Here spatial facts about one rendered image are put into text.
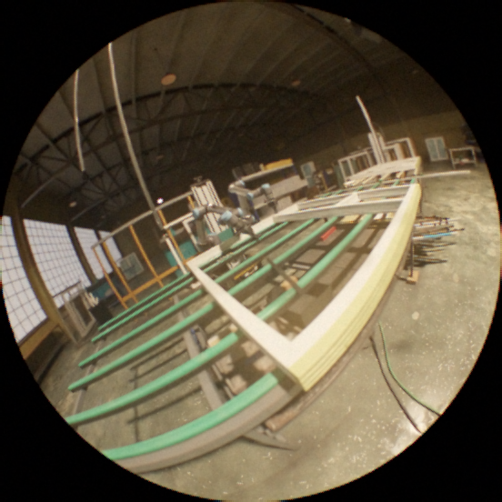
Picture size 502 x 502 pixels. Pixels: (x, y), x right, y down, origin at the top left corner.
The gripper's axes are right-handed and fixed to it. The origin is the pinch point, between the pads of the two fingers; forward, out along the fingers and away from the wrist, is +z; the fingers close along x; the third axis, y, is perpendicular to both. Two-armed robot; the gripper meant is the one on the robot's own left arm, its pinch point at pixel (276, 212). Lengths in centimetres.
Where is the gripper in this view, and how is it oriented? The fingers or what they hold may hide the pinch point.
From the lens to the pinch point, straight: 200.7
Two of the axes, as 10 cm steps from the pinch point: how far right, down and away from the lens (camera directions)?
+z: 4.0, 8.8, 2.7
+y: 7.9, -4.8, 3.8
